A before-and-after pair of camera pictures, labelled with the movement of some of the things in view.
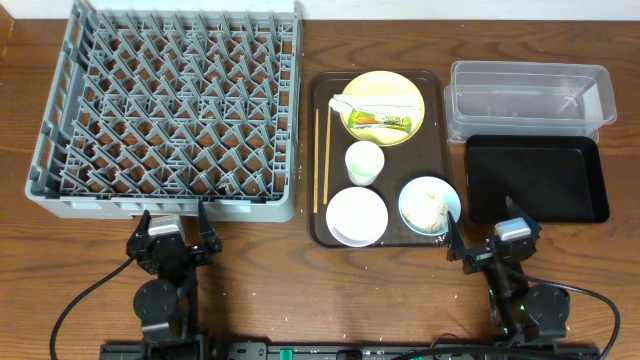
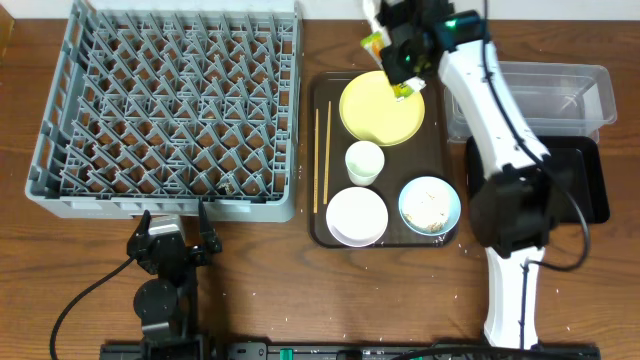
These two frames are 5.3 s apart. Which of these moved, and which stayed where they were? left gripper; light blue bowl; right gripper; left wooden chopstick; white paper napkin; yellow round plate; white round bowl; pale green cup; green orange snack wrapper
Moved: white paper napkin; right gripper; green orange snack wrapper
Stayed: left wooden chopstick; light blue bowl; yellow round plate; white round bowl; left gripper; pale green cup
